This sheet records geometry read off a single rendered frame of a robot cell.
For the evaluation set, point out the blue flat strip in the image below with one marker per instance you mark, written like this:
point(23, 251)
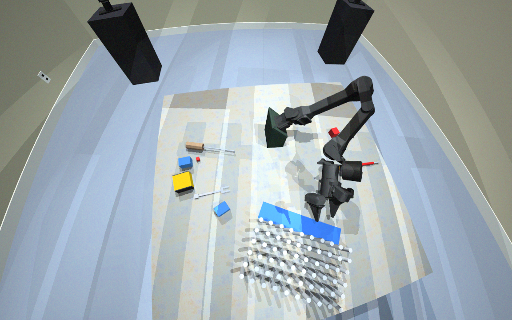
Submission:
point(299, 223)

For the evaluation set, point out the blue cube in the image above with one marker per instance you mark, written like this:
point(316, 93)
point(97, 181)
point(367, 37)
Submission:
point(221, 209)
point(185, 162)

